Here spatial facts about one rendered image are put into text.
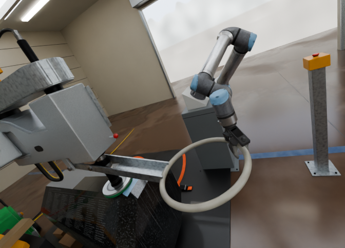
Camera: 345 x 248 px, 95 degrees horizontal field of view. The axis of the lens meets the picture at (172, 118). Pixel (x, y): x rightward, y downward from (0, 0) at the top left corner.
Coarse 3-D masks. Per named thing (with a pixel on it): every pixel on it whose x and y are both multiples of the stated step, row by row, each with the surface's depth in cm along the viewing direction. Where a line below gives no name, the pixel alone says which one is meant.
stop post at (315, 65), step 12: (312, 60) 112; (324, 60) 109; (312, 72) 116; (324, 72) 114; (312, 84) 120; (324, 84) 117; (312, 96) 125; (324, 96) 121; (312, 108) 130; (324, 108) 125; (312, 120) 136; (324, 120) 129; (312, 132) 143; (324, 132) 133; (324, 144) 137; (324, 156) 142; (312, 168) 154; (324, 168) 147
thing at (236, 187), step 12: (192, 144) 103; (180, 156) 102; (168, 168) 94; (240, 180) 62; (228, 192) 60; (168, 204) 70; (180, 204) 66; (192, 204) 63; (204, 204) 60; (216, 204) 59
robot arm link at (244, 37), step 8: (240, 32) 110; (248, 32) 110; (240, 40) 111; (248, 40) 109; (240, 48) 116; (248, 48) 113; (232, 56) 126; (240, 56) 122; (232, 64) 131; (224, 72) 143; (232, 72) 140; (216, 80) 161; (224, 80) 150
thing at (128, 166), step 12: (108, 156) 109; (120, 156) 106; (84, 168) 105; (96, 168) 101; (108, 168) 97; (120, 168) 102; (132, 168) 101; (144, 168) 99; (156, 168) 98; (156, 180) 89
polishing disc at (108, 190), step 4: (120, 176) 117; (108, 180) 118; (124, 180) 111; (128, 180) 109; (108, 184) 114; (120, 184) 108; (124, 184) 107; (104, 188) 111; (108, 188) 109; (112, 188) 107; (116, 188) 106; (120, 188) 104; (104, 192) 107; (108, 192) 106; (112, 192) 104; (116, 192) 103; (108, 196) 104
